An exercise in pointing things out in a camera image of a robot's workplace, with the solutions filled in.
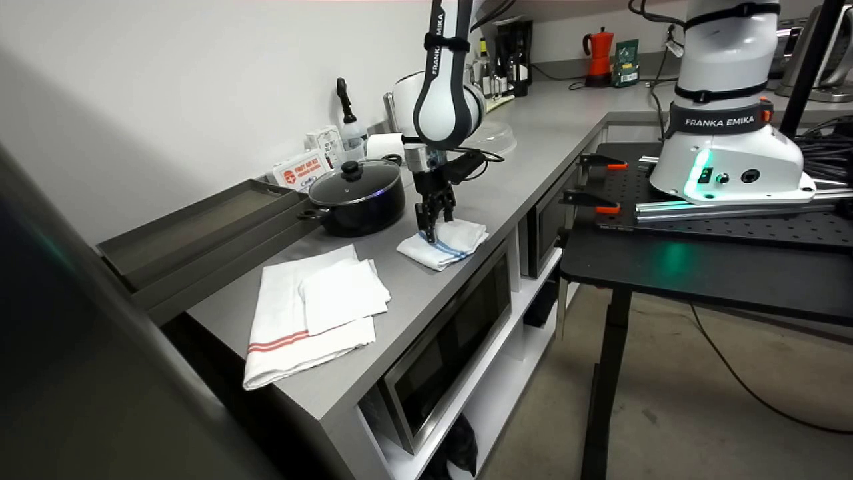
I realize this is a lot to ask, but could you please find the black coffee machine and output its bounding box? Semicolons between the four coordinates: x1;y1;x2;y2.
489;19;536;99

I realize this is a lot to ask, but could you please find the black robot workbench table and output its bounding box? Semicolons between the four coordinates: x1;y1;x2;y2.
557;140;853;480

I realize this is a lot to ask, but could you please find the black floor cable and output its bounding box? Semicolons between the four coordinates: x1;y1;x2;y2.
689;302;853;438

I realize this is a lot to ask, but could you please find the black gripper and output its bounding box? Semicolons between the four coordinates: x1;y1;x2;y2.
414;162;461;246

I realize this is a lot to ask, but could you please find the red and white sign card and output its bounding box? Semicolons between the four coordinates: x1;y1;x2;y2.
269;148;337;192

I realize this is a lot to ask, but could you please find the red moka pot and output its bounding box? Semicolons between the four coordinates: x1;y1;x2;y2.
581;23;620;87

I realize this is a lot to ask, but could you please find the dark grey panel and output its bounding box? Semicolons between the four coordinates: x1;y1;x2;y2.
0;144;288;480

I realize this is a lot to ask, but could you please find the aluminium rail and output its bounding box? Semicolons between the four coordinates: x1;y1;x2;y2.
634;182;853;223

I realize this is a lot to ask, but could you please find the dark grey metal tray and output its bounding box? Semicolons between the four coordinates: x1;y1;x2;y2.
93;179;322;327

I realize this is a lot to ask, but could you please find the small plain white cloth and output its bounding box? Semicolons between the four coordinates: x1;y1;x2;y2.
298;259;393;338

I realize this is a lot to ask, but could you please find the white towel with blue stripes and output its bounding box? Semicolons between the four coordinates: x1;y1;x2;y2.
394;215;492;275

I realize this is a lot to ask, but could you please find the black under-counter appliance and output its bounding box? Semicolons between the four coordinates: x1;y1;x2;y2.
528;170;585;275

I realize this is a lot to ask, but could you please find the yellow wooden board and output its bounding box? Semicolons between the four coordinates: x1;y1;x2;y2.
482;91;518;115

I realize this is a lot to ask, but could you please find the silver appliance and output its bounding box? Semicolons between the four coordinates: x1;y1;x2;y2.
770;8;853;91

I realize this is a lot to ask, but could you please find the white paper towel roll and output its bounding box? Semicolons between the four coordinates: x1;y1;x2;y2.
366;130;410;166

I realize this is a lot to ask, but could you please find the black cable bundle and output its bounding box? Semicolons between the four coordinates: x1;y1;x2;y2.
798;130;853;183

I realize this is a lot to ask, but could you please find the green box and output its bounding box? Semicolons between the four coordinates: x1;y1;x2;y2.
612;38;642;87

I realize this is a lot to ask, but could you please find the clear round plate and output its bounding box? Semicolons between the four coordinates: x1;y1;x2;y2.
470;116;521;162

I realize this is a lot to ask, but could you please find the black bag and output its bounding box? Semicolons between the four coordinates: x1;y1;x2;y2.
438;414;482;476

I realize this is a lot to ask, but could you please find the white wall outlet box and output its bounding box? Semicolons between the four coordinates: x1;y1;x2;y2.
305;124;344;162

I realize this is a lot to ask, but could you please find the black pot with lid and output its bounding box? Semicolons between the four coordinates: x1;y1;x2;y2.
301;158;409;240

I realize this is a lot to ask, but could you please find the orange handled clamp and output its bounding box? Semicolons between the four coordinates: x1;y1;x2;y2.
578;151;634;175
564;190;625;220

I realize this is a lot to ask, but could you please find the black microwave oven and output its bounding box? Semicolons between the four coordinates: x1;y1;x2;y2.
382;247;518;455

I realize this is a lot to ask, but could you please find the white towel with red stripe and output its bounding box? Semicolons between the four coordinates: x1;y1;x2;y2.
240;242;382;394

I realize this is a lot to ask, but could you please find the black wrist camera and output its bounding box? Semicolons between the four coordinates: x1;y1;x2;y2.
449;146;492;183

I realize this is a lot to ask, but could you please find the black stand pole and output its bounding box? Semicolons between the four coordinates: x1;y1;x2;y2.
782;0;847;140

